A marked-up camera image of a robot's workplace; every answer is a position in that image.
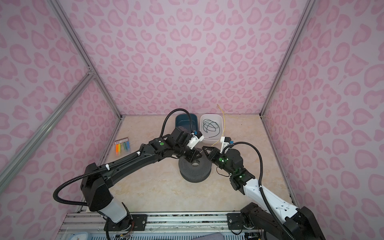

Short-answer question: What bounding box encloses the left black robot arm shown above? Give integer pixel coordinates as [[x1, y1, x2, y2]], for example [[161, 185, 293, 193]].
[[53, 125, 204, 233]]

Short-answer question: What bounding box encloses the dark teal plastic tray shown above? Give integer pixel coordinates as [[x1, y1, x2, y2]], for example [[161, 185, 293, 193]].
[[175, 114, 199, 133]]

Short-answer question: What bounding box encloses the white plastic tray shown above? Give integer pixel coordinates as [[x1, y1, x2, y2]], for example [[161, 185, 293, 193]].
[[200, 114, 224, 145]]

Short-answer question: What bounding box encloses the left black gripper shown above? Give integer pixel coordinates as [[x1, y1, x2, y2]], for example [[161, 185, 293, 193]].
[[174, 142, 205, 163]]

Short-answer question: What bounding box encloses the right aluminium frame strut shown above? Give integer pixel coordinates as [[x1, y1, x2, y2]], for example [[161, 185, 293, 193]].
[[260, 0, 318, 118]]

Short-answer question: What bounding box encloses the black perforated cable spool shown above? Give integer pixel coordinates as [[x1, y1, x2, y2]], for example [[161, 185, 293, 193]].
[[179, 148, 212, 183]]

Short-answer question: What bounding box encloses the diagonal aluminium frame strut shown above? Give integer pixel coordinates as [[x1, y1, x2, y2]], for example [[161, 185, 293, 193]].
[[1, 71, 94, 193]]

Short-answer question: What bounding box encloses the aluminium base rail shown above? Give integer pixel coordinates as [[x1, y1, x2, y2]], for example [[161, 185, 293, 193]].
[[56, 211, 274, 240]]

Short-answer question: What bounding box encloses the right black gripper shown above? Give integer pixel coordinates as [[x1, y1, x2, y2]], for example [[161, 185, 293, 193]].
[[201, 146, 236, 176]]

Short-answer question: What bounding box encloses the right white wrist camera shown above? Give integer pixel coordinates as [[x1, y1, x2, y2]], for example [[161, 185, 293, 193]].
[[220, 137, 234, 154]]

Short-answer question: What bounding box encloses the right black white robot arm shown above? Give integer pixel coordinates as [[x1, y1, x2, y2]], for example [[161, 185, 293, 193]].
[[203, 144, 325, 240]]

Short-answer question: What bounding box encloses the dark green cable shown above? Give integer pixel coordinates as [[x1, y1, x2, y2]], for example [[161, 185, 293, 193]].
[[202, 118, 221, 139]]

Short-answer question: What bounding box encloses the left aluminium frame strut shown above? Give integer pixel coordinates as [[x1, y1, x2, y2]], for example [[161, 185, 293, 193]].
[[47, 0, 123, 120]]

